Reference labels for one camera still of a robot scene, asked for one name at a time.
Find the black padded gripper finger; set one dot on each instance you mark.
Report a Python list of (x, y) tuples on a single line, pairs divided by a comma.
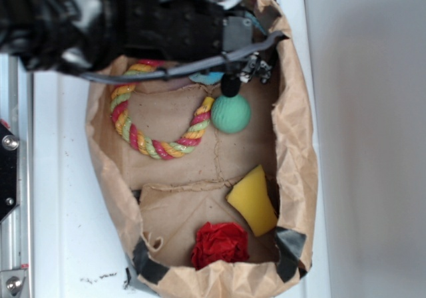
[(230, 85)]

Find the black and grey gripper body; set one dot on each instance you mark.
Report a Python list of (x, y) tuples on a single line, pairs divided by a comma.
[(203, 36)]

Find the light blue cloth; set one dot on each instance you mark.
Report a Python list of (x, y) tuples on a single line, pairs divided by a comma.
[(206, 79)]

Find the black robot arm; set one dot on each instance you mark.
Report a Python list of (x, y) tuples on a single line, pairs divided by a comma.
[(126, 41)]

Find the green dimpled rubber ball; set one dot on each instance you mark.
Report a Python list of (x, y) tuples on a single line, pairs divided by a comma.
[(231, 114)]

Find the brown paper bag tray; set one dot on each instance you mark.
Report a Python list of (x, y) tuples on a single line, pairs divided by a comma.
[(157, 206)]

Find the yellow sponge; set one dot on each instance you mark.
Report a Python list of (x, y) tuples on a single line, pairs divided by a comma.
[(250, 198)]

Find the red crumpled paper ball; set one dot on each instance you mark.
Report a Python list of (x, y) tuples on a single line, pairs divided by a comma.
[(224, 241)]

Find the white plastic tray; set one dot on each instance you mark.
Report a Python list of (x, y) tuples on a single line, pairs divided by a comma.
[(76, 249)]

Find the multicolour twisted rope toy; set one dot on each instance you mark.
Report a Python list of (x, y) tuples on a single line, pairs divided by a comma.
[(155, 149)]

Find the aluminium frame rail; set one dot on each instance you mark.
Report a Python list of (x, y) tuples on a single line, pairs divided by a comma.
[(16, 229)]

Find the black metal bracket with bolts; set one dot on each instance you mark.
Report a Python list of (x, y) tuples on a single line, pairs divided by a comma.
[(9, 171)]

